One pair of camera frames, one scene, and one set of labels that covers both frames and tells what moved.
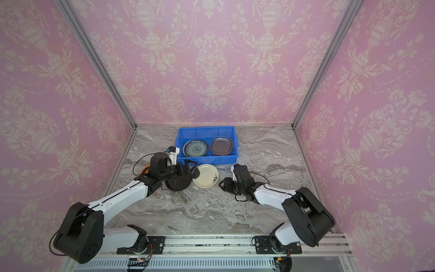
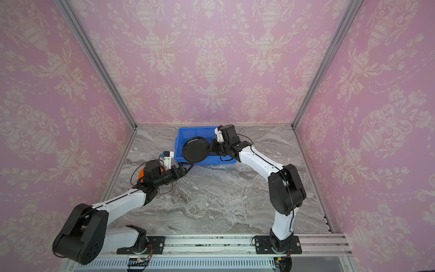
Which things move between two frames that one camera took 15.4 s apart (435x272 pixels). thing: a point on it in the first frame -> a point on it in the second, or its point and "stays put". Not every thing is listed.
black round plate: (181, 182) -> (195, 149)
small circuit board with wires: (137, 262) stays put
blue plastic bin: (210, 145) stays put
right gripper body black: (233, 187) -> (221, 148)
